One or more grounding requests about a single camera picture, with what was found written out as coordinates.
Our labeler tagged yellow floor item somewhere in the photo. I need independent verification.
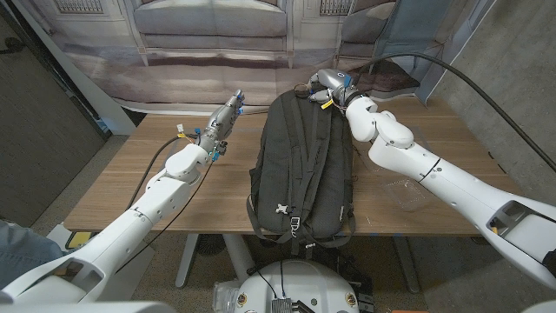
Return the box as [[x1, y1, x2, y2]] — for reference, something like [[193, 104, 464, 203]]
[[64, 231, 93, 251]]

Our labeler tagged white leaning board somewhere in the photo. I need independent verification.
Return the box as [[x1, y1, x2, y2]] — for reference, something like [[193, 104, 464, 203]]
[[10, 0, 136, 136]]

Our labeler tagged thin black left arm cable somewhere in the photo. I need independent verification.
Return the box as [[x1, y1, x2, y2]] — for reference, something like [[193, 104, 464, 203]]
[[115, 163, 216, 273]]

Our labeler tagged printed living room backdrop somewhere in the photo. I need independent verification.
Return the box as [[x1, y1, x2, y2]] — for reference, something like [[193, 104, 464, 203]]
[[25, 0, 496, 115]]

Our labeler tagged grey table leg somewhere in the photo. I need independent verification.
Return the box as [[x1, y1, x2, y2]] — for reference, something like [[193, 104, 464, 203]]
[[393, 236, 421, 295]]

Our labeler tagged black backpack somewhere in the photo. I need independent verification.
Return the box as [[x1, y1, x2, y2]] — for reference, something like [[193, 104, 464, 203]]
[[245, 84, 357, 257]]

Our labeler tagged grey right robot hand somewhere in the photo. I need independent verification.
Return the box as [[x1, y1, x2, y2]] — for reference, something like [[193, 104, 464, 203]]
[[307, 68, 360, 108]]

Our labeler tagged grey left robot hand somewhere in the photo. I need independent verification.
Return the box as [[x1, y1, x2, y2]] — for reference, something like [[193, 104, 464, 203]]
[[198, 90, 246, 157]]

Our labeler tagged clear plastic package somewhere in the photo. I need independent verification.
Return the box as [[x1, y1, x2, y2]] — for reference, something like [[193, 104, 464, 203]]
[[212, 280, 240, 313]]

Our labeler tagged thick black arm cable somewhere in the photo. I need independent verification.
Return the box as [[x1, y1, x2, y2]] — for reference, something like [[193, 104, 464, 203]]
[[354, 51, 556, 173], [125, 135, 201, 212]]

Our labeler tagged white table leg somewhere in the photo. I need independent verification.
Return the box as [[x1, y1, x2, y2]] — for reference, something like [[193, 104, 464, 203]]
[[175, 233, 200, 290], [222, 233, 257, 283]]

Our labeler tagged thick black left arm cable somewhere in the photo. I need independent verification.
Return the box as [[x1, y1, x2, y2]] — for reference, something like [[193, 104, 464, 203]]
[[125, 135, 201, 212]]

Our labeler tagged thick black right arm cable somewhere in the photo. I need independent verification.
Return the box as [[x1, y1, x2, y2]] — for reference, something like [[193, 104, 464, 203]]
[[354, 51, 556, 173]]

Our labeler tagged person in blue jeans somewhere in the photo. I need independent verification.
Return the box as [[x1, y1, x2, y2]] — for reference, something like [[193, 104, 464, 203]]
[[0, 219, 66, 290]]

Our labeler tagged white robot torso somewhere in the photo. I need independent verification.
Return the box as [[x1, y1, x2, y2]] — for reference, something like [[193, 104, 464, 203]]
[[234, 259, 361, 313]]

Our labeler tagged clear plastic clamshell container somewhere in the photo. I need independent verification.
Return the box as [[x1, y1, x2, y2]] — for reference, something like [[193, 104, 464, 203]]
[[354, 145, 429, 213]]

